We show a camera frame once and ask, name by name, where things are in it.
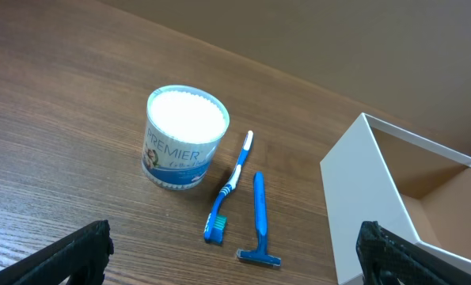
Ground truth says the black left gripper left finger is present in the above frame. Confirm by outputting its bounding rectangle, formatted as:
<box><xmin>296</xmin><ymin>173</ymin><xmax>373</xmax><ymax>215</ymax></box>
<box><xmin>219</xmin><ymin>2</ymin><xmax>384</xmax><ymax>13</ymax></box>
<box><xmin>0</xmin><ymin>220</ymin><xmax>114</xmax><ymax>285</ymax></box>

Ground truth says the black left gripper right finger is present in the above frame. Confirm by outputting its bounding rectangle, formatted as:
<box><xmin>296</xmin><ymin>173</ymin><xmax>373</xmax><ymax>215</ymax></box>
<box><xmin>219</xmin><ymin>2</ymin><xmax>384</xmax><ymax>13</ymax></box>
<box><xmin>356</xmin><ymin>221</ymin><xmax>471</xmax><ymax>285</ymax></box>

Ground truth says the blue white toothbrush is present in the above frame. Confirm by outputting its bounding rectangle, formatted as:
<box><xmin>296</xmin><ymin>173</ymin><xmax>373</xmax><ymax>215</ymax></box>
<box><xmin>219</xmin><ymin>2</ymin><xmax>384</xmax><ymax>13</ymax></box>
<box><xmin>203</xmin><ymin>131</ymin><xmax>254</xmax><ymax>245</ymax></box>

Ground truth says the white cotton swab tub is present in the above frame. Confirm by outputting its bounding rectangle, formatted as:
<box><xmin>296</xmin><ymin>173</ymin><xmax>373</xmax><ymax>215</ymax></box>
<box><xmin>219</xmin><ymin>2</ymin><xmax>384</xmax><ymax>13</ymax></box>
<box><xmin>142</xmin><ymin>85</ymin><xmax>230</xmax><ymax>190</ymax></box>

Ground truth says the white cardboard box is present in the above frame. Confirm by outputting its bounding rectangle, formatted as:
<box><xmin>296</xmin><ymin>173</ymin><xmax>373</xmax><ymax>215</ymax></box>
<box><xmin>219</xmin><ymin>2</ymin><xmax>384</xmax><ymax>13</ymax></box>
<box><xmin>320</xmin><ymin>113</ymin><xmax>471</xmax><ymax>284</ymax></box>

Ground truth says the blue disposable razor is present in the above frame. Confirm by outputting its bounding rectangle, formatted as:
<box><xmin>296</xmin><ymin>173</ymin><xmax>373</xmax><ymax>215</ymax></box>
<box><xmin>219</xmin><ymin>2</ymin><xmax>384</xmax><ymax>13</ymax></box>
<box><xmin>237</xmin><ymin>172</ymin><xmax>281</xmax><ymax>268</ymax></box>

